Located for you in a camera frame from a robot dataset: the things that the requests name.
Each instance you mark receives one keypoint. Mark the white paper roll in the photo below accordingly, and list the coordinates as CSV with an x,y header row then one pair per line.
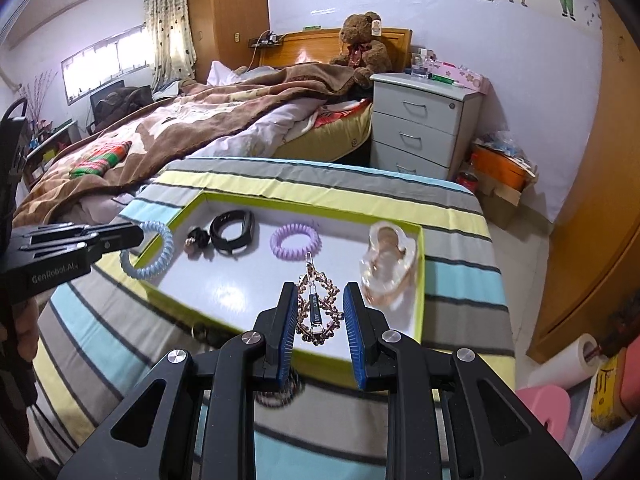
x,y
560,362

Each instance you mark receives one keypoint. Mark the grey drawer nightstand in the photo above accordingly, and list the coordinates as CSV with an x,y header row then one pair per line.
x,y
420,120

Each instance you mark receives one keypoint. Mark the pink plastic stool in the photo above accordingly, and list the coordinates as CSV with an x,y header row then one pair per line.
x,y
542,407

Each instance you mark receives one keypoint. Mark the yellow mattress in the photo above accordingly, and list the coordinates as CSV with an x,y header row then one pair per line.
x,y
330,135

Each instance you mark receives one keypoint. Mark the power strip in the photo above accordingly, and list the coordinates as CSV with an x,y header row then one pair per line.
x,y
264,39

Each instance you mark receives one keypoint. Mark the wooden bed headboard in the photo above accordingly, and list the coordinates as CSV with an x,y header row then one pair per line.
x,y
305,50

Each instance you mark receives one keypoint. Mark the brown patterned blanket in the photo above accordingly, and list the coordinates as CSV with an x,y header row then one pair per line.
x,y
200,115

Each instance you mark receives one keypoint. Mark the striped bed sheet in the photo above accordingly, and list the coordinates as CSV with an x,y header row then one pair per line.
x,y
125,340

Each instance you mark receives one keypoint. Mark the pink floral box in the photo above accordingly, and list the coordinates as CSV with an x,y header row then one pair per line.
x,y
462,76

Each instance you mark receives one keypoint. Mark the patterned curtain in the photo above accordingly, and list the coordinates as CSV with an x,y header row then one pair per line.
x,y
170,35

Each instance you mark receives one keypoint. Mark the pink plastic container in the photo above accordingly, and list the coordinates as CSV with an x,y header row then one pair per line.
x,y
631,385

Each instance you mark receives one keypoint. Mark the clear hair claw clip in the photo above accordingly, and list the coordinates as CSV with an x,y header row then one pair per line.
x,y
387,270

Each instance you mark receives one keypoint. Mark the black wristband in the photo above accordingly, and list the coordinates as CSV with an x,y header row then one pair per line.
x,y
220,242

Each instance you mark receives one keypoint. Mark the dried branch decoration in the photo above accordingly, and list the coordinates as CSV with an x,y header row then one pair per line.
x,y
37,95

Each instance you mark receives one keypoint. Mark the orange storage box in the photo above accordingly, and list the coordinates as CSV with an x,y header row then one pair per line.
x,y
500,170

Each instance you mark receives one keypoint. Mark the person's left hand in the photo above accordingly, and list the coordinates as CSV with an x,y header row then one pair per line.
x,y
26,325

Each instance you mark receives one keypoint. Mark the black chair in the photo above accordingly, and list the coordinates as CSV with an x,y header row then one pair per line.
x,y
117,102

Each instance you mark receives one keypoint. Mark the green shallow cardboard box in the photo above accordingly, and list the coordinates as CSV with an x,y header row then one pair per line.
x,y
235,290

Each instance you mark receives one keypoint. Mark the yellow tin box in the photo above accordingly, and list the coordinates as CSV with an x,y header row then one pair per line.
x,y
607,395

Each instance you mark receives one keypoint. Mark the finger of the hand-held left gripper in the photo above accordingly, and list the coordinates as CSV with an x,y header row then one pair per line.
x,y
120,237
55,231

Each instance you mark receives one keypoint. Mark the large wooden wardrobe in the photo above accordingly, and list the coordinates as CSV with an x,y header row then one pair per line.
x,y
595,210

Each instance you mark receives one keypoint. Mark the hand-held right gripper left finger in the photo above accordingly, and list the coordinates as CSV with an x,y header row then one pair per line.
x,y
287,340

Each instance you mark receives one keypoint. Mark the red can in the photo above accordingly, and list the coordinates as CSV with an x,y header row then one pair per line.
x,y
467,181

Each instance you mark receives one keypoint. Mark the window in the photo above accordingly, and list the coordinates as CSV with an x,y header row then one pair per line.
x,y
100,67

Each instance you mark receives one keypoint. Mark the brown teddy bear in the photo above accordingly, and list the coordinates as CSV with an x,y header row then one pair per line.
x,y
362,40

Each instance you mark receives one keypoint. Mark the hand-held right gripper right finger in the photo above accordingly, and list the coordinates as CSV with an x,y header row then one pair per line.
x,y
352,340

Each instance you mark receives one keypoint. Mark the red green folded cloth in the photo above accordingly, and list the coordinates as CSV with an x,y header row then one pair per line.
x,y
102,160

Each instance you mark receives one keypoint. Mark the tall wooden wardrobe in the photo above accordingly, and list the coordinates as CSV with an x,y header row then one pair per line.
x,y
230,15

